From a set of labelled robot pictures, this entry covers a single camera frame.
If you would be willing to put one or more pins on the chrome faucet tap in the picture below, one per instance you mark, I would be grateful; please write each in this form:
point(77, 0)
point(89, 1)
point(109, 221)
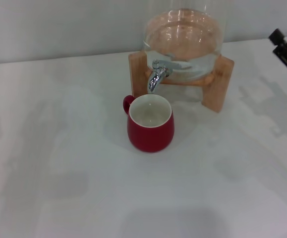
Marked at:
point(155, 77)

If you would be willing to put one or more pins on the clear glass dispenser jar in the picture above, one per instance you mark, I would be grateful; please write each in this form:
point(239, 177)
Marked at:
point(183, 37)

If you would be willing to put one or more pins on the wooden dispenser stand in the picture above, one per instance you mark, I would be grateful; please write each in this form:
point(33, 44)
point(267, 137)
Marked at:
point(137, 77)

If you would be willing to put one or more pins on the red ceramic cup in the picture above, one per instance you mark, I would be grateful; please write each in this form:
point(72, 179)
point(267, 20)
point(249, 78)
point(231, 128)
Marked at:
point(150, 136)

